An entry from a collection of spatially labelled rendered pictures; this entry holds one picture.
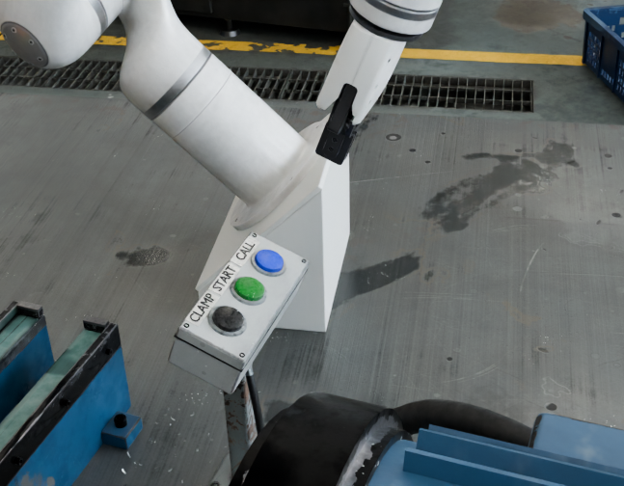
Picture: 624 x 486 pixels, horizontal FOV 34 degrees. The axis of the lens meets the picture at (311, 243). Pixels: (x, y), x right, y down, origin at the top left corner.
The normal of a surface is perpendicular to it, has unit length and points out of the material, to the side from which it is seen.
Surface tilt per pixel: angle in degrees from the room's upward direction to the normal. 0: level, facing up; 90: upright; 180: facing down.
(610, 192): 0
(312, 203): 90
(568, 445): 0
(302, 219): 90
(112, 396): 90
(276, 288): 21
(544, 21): 0
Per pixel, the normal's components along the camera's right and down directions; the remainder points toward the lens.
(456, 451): -0.32, 0.04
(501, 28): -0.03, -0.83
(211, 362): -0.35, 0.53
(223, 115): 0.28, 0.11
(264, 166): 0.12, 0.29
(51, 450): 0.94, 0.18
